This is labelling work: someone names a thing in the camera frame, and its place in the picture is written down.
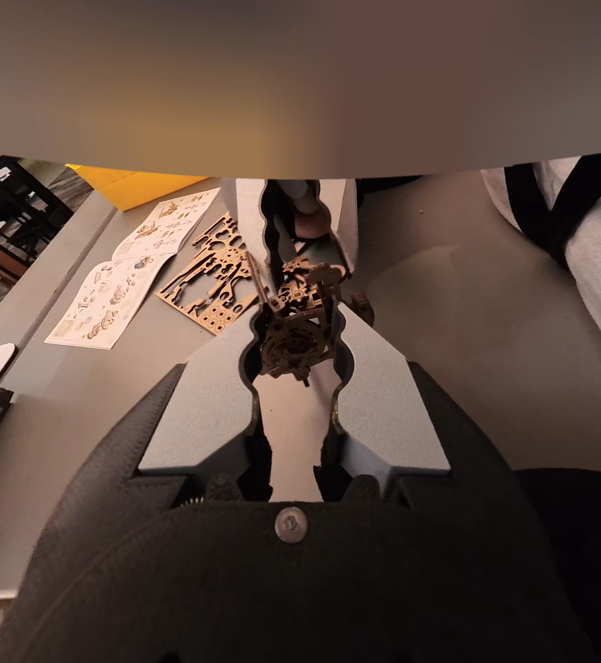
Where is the person's right hand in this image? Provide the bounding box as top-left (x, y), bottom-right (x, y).
top-left (293, 199), bottom-right (331, 240)

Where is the yellow plastic bin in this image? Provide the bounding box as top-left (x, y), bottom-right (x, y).
top-left (65, 164), bottom-right (209, 212)

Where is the laser-cut wooden parts sheet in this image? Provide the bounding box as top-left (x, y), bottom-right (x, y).
top-left (155, 212), bottom-right (261, 337)

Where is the black harness strap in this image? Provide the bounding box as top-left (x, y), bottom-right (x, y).
top-left (504, 154), bottom-right (601, 266)

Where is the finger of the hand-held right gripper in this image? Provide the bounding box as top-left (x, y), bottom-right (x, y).
top-left (235, 179), bottom-right (297, 293)
top-left (317, 179), bottom-right (359, 276)

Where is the illustrated instruction booklet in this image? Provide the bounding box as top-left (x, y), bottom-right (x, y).
top-left (44, 188), bottom-right (221, 351)

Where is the long wooden part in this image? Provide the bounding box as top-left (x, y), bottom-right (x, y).
top-left (248, 253), bottom-right (284, 314)

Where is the assembled wooden gear model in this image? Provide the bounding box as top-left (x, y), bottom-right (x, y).
top-left (257, 259), bottom-right (345, 386)

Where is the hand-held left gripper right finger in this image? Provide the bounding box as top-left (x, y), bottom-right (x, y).
top-left (324, 303), bottom-right (452, 493)

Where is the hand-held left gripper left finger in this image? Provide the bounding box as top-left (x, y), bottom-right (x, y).
top-left (139, 305), bottom-right (273, 476)

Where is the black metal chair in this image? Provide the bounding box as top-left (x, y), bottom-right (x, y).
top-left (0, 151), bottom-right (76, 260)

